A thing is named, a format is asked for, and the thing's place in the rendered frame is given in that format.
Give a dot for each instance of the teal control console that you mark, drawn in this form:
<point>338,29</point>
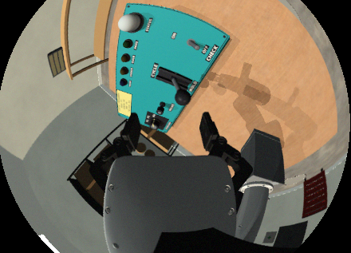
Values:
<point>162,42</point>

